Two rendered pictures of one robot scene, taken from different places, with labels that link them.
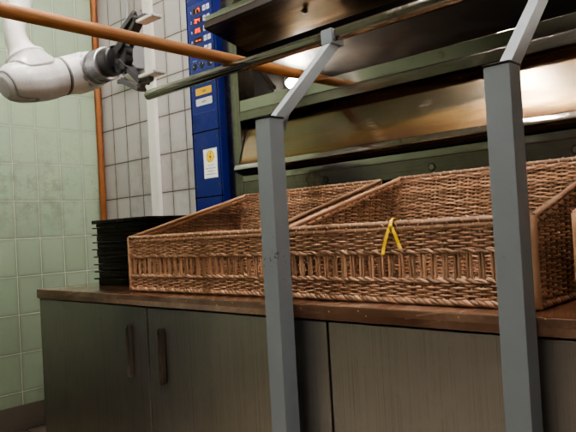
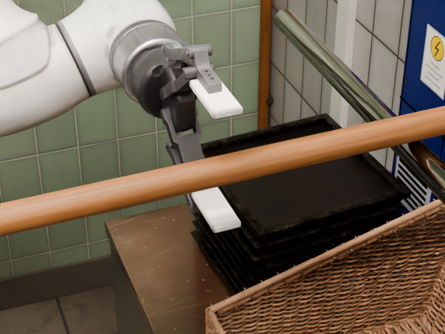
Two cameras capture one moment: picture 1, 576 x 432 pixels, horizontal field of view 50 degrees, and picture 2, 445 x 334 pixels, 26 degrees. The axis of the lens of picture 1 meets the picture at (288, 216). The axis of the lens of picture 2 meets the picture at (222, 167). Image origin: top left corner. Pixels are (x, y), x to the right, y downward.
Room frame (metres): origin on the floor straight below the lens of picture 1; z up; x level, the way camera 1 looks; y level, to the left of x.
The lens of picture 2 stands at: (0.77, -0.07, 1.73)
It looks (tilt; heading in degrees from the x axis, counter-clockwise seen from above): 34 degrees down; 27
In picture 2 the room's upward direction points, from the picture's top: straight up
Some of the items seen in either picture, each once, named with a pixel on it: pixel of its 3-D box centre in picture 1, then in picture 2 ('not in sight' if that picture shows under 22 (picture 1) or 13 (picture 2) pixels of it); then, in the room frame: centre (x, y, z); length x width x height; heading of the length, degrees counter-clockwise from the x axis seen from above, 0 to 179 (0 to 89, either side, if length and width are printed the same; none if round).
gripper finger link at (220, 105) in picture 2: (148, 19); (215, 97); (1.50, 0.31, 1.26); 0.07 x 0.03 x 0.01; 48
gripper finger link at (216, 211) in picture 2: (151, 74); (215, 209); (1.50, 0.31, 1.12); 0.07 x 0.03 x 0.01; 48
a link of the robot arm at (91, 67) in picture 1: (104, 64); (153, 65); (1.64, 0.47, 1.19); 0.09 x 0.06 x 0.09; 138
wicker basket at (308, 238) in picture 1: (450, 225); not in sight; (1.32, -0.34, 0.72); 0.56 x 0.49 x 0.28; 47
